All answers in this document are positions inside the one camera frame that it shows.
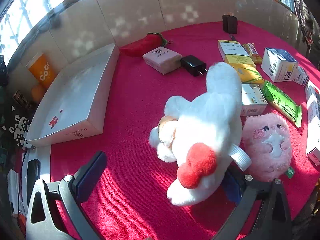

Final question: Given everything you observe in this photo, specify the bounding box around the pink plush pig toy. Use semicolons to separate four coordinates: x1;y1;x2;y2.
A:
242;113;292;181

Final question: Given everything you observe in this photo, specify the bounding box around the white plush dog toy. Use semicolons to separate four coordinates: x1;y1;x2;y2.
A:
149;62;252;206

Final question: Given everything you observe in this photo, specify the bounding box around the green wet wipe packet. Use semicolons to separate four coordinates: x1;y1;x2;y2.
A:
261;80;302;128

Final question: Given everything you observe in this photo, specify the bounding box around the light blue nasal drops box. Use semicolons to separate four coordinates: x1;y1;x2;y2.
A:
240;84;267;116

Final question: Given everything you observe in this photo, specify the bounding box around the grey liquid sealant box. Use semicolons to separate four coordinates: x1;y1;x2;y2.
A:
305;81;320;166

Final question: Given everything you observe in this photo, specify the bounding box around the yellow bamboo tissue pack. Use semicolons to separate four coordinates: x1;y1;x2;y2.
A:
231;63;264;85

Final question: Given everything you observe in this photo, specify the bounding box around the blue white medicine box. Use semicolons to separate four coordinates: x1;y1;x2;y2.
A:
261;48;298;82

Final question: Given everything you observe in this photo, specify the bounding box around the white yellow medicine box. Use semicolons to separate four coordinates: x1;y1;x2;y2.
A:
217;40;256;67

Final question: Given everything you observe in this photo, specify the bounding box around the corn crisp snack bar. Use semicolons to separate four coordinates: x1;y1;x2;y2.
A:
242;43;263;64

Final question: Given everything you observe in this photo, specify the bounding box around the pink soap box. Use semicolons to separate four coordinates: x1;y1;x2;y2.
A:
143;47;182;75

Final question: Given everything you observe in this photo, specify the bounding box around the small white red box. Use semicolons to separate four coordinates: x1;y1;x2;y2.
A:
293;66;309;87

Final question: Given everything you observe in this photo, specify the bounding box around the red cloth table mat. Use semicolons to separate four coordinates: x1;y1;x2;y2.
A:
50;21;319;239

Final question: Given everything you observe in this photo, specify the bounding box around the cat print bag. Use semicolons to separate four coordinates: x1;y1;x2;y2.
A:
1;87;37;154

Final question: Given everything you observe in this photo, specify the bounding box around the white cardboard tray box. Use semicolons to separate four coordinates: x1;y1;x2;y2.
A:
26;43;119;147

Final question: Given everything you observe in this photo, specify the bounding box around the orange fruit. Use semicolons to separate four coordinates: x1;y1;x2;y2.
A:
31;84;46;104

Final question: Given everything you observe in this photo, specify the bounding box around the orange coco paper cup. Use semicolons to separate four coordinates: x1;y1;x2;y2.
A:
26;53;56;90

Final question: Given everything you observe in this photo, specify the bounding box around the black flat usb charger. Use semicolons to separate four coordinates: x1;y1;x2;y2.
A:
180;55;208;77

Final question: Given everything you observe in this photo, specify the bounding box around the black pen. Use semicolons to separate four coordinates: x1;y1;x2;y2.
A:
229;34;237;42

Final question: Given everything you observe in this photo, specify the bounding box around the black cube power adapter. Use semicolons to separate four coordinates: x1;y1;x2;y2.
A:
222;15;238;34

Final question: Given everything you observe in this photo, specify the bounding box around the red chili plush keychain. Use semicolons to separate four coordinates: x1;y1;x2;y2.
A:
119;33;172;57

